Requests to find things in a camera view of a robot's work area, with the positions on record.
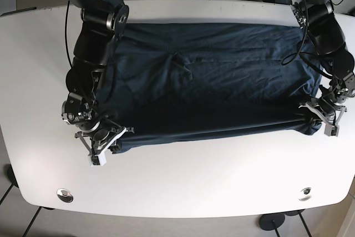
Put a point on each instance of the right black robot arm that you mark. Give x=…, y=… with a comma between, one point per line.
x=103, y=23

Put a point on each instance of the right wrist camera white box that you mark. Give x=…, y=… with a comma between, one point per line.
x=97, y=160

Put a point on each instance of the silver table grommet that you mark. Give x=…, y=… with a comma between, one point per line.
x=305, y=194
x=65, y=195

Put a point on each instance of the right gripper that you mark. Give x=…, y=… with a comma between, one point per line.
x=100, y=138

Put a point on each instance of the black table leg left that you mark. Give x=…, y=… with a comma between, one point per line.
x=9, y=173

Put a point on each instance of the left silver table grommet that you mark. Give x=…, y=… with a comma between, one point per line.
x=65, y=195

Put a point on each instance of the black round stand base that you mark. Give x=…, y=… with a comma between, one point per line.
x=270, y=222

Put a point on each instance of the right silver table grommet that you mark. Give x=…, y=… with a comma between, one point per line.
x=305, y=194

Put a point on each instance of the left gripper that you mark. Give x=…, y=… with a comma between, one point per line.
x=326, y=111

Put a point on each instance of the dark blue T-shirt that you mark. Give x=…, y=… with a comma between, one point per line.
x=189, y=82

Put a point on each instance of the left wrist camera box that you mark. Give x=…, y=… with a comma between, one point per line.
x=331, y=130

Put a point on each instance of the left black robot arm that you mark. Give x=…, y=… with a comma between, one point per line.
x=320, y=26

